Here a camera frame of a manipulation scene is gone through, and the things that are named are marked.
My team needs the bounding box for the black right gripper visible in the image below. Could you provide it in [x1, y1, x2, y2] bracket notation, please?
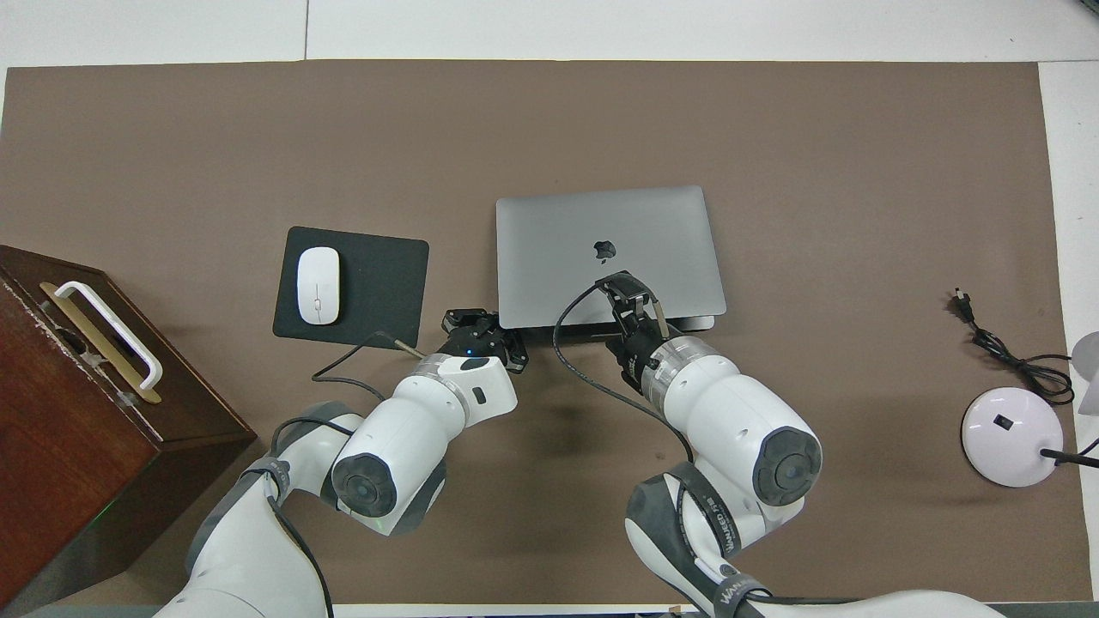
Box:
[595, 273, 662, 391]

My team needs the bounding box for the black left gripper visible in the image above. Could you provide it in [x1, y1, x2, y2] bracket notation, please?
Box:
[442, 307, 529, 374]

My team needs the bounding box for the silver laptop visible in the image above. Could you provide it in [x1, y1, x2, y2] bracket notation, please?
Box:
[495, 185, 727, 344]

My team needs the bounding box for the black mouse pad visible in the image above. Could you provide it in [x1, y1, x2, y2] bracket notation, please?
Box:
[273, 226, 430, 351]

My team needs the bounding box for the white computer mouse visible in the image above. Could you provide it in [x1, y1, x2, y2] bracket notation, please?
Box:
[296, 246, 342, 326]

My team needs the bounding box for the brown table mat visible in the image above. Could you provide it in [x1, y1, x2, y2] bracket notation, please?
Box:
[0, 58, 1096, 607]

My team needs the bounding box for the white desk lamp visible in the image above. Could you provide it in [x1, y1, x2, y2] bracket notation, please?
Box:
[961, 330, 1099, 488]

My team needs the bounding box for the dark wooden box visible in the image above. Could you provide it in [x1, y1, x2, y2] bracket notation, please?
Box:
[0, 245, 258, 615]

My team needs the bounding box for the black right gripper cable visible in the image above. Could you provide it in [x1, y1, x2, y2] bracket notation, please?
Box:
[552, 283, 696, 464]

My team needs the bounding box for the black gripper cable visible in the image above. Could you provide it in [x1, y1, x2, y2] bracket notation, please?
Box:
[552, 283, 696, 464]
[311, 330, 426, 403]

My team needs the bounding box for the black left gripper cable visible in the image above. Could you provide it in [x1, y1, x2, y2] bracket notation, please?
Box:
[311, 330, 426, 403]

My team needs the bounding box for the brass handle plate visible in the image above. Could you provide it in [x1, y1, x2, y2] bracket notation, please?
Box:
[39, 282, 162, 404]

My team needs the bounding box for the white box handle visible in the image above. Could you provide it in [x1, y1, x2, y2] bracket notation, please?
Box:
[53, 281, 164, 391]

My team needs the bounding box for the black lamp power cable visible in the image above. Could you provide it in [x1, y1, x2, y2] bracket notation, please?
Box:
[951, 288, 1099, 456]

